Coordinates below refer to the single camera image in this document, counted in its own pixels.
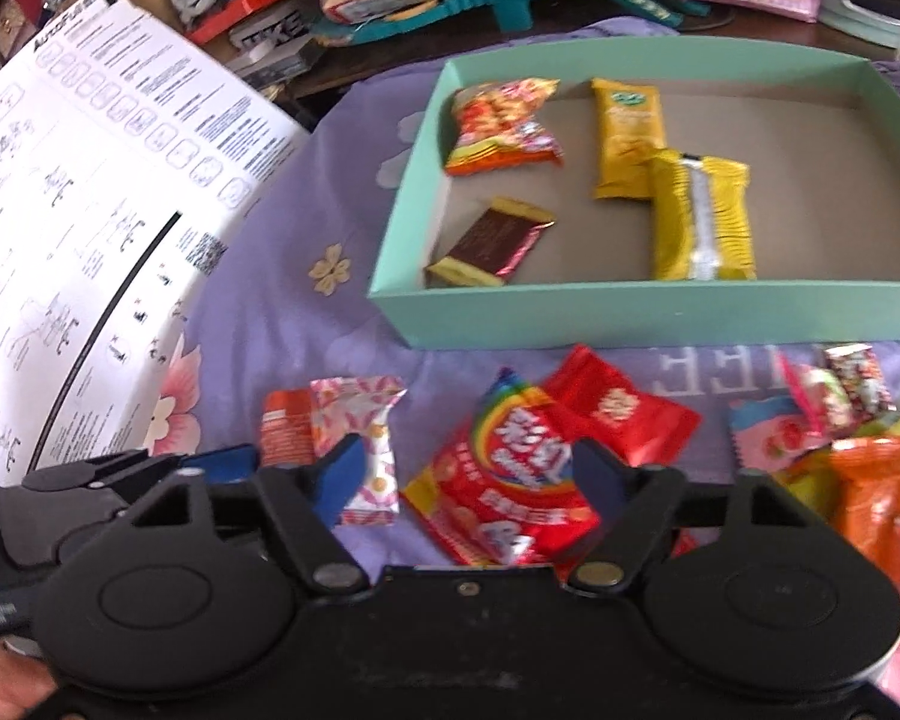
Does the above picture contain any teal plastic toy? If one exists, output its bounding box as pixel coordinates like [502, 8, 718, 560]
[313, 0, 715, 37]

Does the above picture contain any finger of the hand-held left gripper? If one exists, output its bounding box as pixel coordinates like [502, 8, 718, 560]
[21, 444, 261, 496]

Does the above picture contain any person's left hand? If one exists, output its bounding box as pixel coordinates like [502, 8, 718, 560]
[0, 637, 67, 720]

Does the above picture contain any pink white patterned candy packet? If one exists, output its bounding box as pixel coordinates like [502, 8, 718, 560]
[310, 375, 408, 527]

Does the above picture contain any teal cardboard box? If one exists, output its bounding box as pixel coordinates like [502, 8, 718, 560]
[366, 34, 900, 350]

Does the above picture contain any small red orange packet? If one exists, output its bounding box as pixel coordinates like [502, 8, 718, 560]
[259, 388, 323, 467]

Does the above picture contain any small red packet white logo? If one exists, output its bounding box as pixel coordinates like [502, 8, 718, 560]
[544, 345, 702, 466]

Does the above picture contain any brown chocolate wafer packet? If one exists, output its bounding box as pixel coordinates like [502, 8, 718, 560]
[424, 197, 557, 288]

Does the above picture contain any white printed cardboard box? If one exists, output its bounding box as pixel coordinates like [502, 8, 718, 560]
[0, 0, 312, 488]

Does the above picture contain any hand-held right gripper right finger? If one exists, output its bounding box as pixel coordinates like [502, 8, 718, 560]
[566, 436, 815, 592]

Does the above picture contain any red rainbow candy packet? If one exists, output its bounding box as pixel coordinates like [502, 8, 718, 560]
[399, 367, 602, 567]

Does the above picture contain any small multicoloured candy packet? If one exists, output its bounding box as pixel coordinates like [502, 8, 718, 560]
[823, 343, 897, 417]

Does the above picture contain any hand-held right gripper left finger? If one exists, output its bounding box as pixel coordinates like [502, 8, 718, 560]
[124, 435, 372, 593]

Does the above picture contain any yellow snack bar packet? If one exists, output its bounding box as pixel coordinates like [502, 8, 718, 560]
[589, 78, 672, 202]

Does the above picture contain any black box white lettering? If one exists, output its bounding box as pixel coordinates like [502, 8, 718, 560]
[227, 13, 325, 83]

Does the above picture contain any pink green candy packet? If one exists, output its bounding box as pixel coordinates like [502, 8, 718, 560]
[780, 364, 854, 437]

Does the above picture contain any pink strawberry candy packet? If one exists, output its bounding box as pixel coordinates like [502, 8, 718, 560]
[726, 394, 811, 477]

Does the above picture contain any yellow silver-seam biscuit packet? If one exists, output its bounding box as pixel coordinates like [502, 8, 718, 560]
[647, 150, 758, 282]

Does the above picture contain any purple floral blanket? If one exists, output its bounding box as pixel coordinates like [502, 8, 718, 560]
[146, 15, 900, 571]

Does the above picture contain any orange red snack packet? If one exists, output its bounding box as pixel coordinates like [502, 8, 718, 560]
[444, 77, 563, 177]

